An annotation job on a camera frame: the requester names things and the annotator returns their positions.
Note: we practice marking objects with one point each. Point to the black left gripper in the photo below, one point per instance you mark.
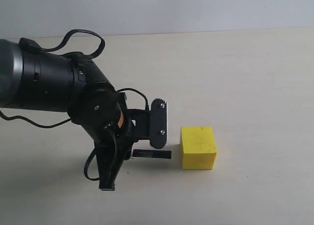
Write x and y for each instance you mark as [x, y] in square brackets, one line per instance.
[95, 105]

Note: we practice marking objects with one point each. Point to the yellow foam cube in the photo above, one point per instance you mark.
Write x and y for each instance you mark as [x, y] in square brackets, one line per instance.
[198, 148]

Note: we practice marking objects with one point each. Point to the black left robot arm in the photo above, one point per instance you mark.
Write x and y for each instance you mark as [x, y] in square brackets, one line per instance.
[34, 78]

